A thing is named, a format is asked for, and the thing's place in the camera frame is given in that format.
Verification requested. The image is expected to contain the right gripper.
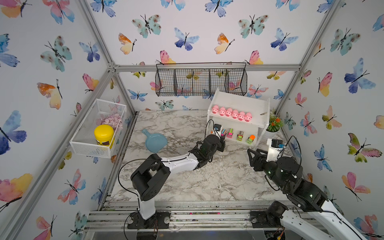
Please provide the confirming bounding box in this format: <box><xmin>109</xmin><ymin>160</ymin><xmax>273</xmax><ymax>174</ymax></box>
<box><xmin>248</xmin><ymin>148</ymin><xmax>289</xmax><ymax>195</ymax></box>

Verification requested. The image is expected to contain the pink teal toy bus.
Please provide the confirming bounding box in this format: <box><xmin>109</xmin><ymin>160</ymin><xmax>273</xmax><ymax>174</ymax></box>
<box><xmin>221</xmin><ymin>129</ymin><xmax>227</xmax><ymax>140</ymax></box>

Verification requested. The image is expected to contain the pink pig toy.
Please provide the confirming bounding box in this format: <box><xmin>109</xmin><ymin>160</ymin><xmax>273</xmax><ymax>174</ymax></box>
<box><xmin>219</xmin><ymin>107</ymin><xmax>227</xmax><ymax>116</ymax></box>
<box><xmin>232</xmin><ymin>110</ymin><xmax>239</xmax><ymax>119</ymax></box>
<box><xmin>225</xmin><ymin>108</ymin><xmax>233</xmax><ymax>117</ymax></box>
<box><xmin>238</xmin><ymin>112</ymin><xmax>246</xmax><ymax>121</ymax></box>
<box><xmin>212</xmin><ymin>105</ymin><xmax>220</xmax><ymax>114</ymax></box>

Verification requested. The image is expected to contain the pink toy car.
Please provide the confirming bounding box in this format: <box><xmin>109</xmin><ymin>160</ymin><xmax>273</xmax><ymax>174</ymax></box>
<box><xmin>227</xmin><ymin>128</ymin><xmax>234</xmax><ymax>139</ymax></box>

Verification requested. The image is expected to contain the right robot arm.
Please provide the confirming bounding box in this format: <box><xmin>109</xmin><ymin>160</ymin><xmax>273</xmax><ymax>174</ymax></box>
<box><xmin>247</xmin><ymin>149</ymin><xmax>365</xmax><ymax>240</ymax></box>

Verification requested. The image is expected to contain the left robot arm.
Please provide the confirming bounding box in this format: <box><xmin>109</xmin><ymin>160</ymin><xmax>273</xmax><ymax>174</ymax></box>
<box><xmin>131</xmin><ymin>135</ymin><xmax>226</xmax><ymax>221</ymax></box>

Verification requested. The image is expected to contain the white two-tier shelf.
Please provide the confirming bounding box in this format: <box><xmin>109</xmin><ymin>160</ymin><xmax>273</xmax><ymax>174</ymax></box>
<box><xmin>206</xmin><ymin>89</ymin><xmax>271</xmax><ymax>149</ymax></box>

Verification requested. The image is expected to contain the potted plant with flowers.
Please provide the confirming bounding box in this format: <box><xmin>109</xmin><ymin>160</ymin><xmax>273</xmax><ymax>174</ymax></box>
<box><xmin>263</xmin><ymin>113</ymin><xmax>284</xmax><ymax>139</ymax></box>

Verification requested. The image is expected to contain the teal plastic paddle plate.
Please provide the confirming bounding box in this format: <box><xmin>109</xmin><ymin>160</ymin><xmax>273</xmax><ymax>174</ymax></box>
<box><xmin>142</xmin><ymin>129</ymin><xmax>168</xmax><ymax>153</ymax></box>

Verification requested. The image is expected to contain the pink round chips pile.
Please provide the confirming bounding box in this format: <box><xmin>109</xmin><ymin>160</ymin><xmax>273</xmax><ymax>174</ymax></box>
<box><xmin>101</xmin><ymin>114</ymin><xmax>123</xmax><ymax>130</ymax></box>

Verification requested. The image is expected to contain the yellow lidded jar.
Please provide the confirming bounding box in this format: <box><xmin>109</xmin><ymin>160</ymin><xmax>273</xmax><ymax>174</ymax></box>
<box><xmin>94</xmin><ymin>125</ymin><xmax>115</xmax><ymax>148</ymax></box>

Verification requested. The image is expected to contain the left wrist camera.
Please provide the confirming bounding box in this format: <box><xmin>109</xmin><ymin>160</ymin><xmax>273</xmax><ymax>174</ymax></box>
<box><xmin>213</xmin><ymin>124</ymin><xmax>222</xmax><ymax>138</ymax></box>

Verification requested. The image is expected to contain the black wire wall basket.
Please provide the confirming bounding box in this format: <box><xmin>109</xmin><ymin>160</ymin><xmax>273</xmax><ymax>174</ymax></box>
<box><xmin>154</xmin><ymin>62</ymin><xmax>248</xmax><ymax>98</ymax></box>

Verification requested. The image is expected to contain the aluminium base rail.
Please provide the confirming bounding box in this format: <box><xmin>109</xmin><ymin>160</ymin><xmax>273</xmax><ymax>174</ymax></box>
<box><xmin>86</xmin><ymin>200</ymin><xmax>337</xmax><ymax>238</ymax></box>

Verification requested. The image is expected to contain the white mesh wall basket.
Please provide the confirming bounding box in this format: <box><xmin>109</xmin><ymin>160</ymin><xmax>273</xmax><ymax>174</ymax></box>
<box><xmin>70</xmin><ymin>99</ymin><xmax>127</xmax><ymax>158</ymax></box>

